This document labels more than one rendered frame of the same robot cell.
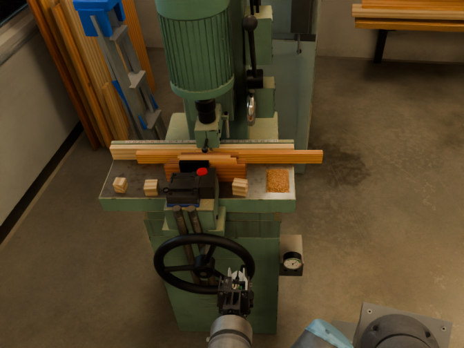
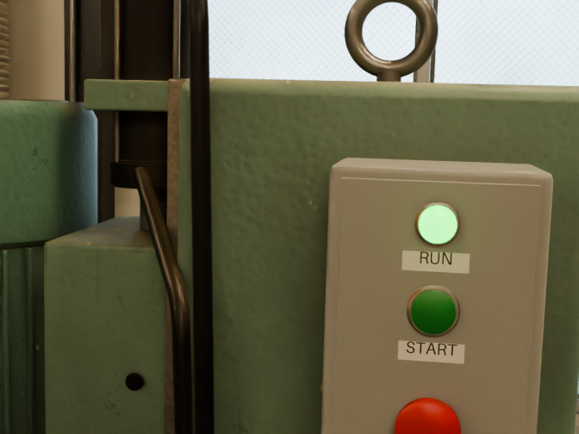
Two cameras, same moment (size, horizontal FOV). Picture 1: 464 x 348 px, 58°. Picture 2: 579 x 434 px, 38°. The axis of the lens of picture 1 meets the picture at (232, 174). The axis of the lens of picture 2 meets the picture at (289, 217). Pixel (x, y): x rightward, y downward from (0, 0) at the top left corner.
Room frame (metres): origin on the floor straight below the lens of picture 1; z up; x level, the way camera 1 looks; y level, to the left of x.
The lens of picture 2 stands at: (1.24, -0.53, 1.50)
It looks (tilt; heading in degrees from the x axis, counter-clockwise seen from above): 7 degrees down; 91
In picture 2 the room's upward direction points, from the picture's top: 2 degrees clockwise
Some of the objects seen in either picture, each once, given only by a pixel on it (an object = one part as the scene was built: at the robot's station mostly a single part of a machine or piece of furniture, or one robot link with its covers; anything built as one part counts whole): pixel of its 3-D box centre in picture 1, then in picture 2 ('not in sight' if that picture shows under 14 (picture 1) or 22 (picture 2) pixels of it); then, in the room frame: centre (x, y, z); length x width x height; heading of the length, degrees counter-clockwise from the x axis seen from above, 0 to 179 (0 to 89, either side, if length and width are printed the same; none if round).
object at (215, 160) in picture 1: (208, 168); not in sight; (0.93, 0.07, 0.94); 0.17 x 0.02 x 0.07; 83
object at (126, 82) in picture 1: (138, 106); not in sight; (1.82, 0.46, 0.58); 0.27 x 0.25 x 1.16; 76
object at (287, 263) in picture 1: (292, 260); not in sight; (0.76, -0.17, 0.65); 0.06 x 0.04 x 0.08; 83
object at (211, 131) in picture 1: (210, 126); not in sight; (1.02, 0.06, 1.03); 0.14 x 0.07 x 0.09; 173
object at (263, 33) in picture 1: (258, 35); not in sight; (1.20, -0.12, 1.23); 0.09 x 0.08 x 0.15; 173
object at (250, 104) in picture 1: (250, 107); not in sight; (1.11, -0.08, 1.02); 0.12 x 0.03 x 0.12; 173
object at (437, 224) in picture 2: not in sight; (438, 224); (1.30, -0.15, 1.46); 0.02 x 0.01 x 0.02; 173
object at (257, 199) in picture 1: (198, 191); not in sight; (0.90, 0.11, 0.87); 0.61 x 0.30 x 0.06; 83
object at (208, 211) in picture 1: (192, 202); not in sight; (0.81, 0.12, 0.92); 0.15 x 0.13 x 0.09; 83
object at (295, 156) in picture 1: (228, 157); not in sight; (0.99, 0.01, 0.92); 0.60 x 0.02 x 0.04; 83
